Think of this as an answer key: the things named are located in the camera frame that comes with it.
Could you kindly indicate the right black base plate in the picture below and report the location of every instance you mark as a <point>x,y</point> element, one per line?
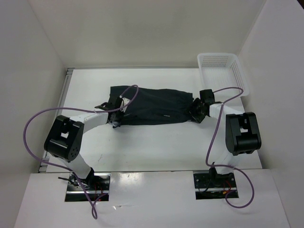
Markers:
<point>208,189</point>

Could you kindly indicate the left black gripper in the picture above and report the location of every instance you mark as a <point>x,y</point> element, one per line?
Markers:
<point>117,123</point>

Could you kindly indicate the dark navy shorts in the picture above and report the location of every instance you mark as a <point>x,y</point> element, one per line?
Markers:
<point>158,106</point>

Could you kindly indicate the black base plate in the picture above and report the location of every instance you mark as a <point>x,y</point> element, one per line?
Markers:
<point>99,190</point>
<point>208,189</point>

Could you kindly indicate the white plastic basket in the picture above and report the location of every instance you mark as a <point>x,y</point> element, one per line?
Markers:
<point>221,70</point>

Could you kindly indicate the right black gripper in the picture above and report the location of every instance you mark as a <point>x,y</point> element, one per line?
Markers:
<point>197,118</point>

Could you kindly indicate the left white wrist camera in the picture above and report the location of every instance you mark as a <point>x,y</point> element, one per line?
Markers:
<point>124,104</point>

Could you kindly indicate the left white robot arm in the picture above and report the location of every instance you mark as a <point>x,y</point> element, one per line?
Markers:
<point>65,137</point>

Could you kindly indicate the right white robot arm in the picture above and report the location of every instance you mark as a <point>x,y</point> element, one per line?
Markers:
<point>242,135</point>

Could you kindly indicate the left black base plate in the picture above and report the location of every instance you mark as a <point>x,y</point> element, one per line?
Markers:
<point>99,190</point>

